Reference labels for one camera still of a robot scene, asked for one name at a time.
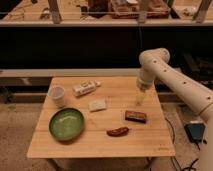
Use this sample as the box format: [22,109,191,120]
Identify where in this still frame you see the wooden crate on shelf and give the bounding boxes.
[108,0,170,19]

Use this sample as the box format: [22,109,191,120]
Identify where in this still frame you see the white plastic cup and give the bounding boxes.
[48,86,66,108]

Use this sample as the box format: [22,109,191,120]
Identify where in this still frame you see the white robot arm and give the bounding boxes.
[137,48,213,171]

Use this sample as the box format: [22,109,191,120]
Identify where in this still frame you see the green round bowl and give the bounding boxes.
[49,108,85,141]

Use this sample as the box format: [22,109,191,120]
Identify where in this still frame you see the white tube with label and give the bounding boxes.
[72,81,101,97]

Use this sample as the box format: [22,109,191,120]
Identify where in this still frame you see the black floor cable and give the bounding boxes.
[164,116,201,171]

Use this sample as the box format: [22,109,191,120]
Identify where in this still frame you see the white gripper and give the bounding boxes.
[135,77,152,106]

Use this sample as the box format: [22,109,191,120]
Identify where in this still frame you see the wooden table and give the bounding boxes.
[27,77,175,159]

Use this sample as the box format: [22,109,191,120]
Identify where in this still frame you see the long wooden shelf bench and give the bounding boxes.
[0,0,213,27]

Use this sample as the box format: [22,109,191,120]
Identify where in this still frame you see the red brown sausage toy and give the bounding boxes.
[106,127,129,137]

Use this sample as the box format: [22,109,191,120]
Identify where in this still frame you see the white sponge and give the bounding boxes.
[89,99,106,112]

